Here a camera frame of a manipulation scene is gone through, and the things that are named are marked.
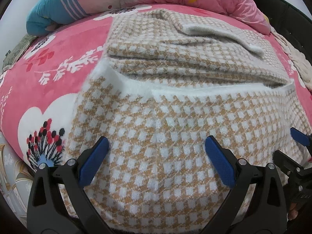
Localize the beige white checked knit garment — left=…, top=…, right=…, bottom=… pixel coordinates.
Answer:
left=64, top=9, right=311, bottom=233

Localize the person's hand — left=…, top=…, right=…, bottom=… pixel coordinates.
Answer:
left=288, top=203, right=298, bottom=221

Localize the cream knit throw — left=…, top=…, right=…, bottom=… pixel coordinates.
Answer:
left=271, top=27, right=311, bottom=92

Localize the pink floral bed blanket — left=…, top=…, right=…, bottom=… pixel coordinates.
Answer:
left=0, top=3, right=308, bottom=173

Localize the olive green cloth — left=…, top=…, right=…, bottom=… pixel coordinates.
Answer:
left=2, top=34, right=38, bottom=72

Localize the blue striped pillow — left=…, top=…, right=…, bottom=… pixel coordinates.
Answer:
left=26, top=0, right=88, bottom=36

